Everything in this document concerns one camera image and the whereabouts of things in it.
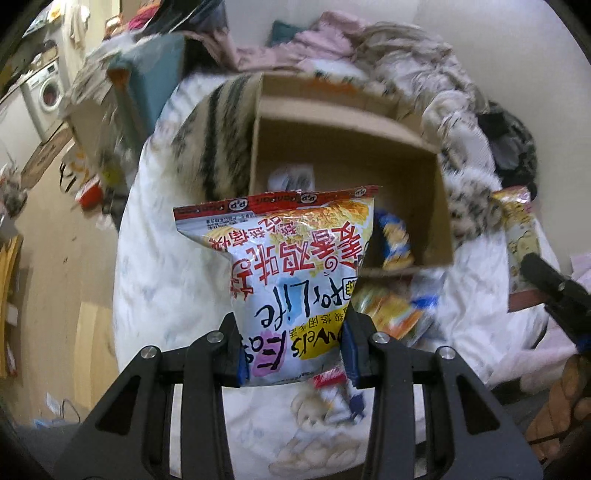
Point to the white red-print snack bag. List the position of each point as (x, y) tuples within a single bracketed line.
[(277, 277)]

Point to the grey patterned cloth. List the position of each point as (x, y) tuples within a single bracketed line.
[(90, 83)]

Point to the cardboard box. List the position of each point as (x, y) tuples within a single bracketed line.
[(351, 152)]

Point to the teal pillow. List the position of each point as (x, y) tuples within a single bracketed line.
[(284, 32)]

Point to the light wooden board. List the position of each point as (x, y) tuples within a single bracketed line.
[(92, 337)]

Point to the white cabinet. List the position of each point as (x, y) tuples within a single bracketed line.
[(16, 115)]

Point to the striped knit cushion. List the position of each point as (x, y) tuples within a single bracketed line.
[(217, 138)]

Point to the red box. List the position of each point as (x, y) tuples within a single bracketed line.
[(91, 196)]

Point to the person's right hand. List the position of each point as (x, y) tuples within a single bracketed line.
[(556, 406)]

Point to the white washing machine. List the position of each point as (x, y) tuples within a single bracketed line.
[(48, 92)]

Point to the brown doormat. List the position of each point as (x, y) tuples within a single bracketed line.
[(44, 154)]

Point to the dark clothes pile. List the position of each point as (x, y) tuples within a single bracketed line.
[(512, 143)]

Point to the small blue box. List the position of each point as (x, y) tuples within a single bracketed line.
[(51, 423)]

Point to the teal upholstered chair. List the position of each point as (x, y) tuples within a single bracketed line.
[(152, 74)]

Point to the white bear-print duvet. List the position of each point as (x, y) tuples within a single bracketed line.
[(175, 286)]

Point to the long yellow cartoon packet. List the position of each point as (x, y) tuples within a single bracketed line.
[(519, 230)]

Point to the yellow white shopping bag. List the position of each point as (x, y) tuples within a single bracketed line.
[(78, 170)]

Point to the pink clothes pile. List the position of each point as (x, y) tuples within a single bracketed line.
[(318, 41)]

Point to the wooden rack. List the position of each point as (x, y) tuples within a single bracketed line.
[(9, 304)]

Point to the blue yellow snack packet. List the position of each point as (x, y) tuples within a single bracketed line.
[(395, 240)]

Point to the yellow orange snack packet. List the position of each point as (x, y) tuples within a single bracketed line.
[(392, 314)]

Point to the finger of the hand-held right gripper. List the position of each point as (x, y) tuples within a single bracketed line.
[(554, 281)]

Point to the white blue snack packet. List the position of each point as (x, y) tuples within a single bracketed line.
[(427, 295)]

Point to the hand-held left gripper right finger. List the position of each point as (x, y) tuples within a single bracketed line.
[(353, 364)]

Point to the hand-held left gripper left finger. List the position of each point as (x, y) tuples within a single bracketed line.
[(231, 355)]

